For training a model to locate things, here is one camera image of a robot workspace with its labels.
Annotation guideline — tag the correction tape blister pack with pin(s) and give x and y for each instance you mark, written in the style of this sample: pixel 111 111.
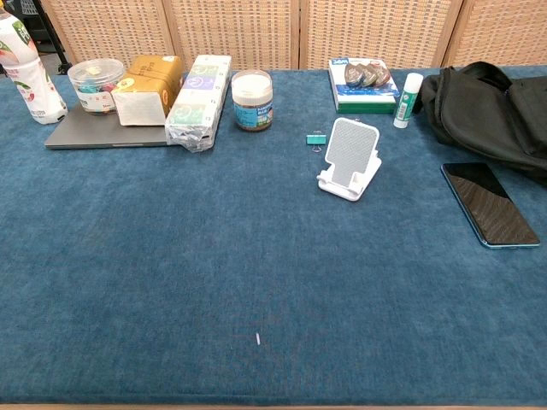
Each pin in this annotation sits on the correction tape blister pack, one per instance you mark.
pixel 363 94

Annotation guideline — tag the clear tub of colourful clips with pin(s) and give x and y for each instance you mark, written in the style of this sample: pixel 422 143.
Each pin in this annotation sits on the clear tub of colourful clips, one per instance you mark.
pixel 92 85

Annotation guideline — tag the gold tissue pack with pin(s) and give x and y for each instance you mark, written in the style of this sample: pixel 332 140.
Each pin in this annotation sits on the gold tissue pack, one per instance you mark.
pixel 149 81

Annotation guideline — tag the green binder clip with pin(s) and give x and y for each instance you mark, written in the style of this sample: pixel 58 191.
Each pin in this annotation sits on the green binder clip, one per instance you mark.
pixel 315 139

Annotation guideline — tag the long plastic-wrapped tissue pack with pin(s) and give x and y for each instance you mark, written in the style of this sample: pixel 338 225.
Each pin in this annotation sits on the long plastic-wrapped tissue pack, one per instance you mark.
pixel 196 107

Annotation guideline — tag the black tripod leg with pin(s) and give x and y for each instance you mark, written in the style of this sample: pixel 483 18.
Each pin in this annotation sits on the black tripod leg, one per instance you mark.
pixel 53 42

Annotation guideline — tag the woven rattan folding screen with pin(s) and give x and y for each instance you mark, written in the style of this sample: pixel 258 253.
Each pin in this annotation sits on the woven rattan folding screen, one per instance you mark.
pixel 239 30

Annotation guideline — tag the black smartphone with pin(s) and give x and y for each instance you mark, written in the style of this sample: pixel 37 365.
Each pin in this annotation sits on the black smartphone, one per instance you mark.
pixel 487 200

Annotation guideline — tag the white glue stick green label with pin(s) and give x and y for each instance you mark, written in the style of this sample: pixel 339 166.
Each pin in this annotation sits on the white glue stick green label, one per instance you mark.
pixel 406 102

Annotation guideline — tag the black fabric backpack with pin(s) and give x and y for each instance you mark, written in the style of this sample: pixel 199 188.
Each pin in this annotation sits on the black fabric backpack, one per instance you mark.
pixel 478 107

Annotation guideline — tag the grey closed laptop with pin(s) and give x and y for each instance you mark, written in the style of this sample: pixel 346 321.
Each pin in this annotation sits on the grey closed laptop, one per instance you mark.
pixel 85 132

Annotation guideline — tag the white folding phone stand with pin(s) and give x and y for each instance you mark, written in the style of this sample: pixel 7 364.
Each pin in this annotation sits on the white folding phone stand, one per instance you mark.
pixel 352 145

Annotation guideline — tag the blue table cloth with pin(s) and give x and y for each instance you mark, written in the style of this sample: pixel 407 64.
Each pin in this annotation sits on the blue table cloth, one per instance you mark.
pixel 213 256

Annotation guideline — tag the brown-filled jar blue label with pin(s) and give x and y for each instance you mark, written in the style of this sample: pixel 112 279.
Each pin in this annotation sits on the brown-filled jar blue label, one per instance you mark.
pixel 252 115

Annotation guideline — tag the white drink bottle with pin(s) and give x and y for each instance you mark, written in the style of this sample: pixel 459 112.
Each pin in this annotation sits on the white drink bottle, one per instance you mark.
pixel 30 85

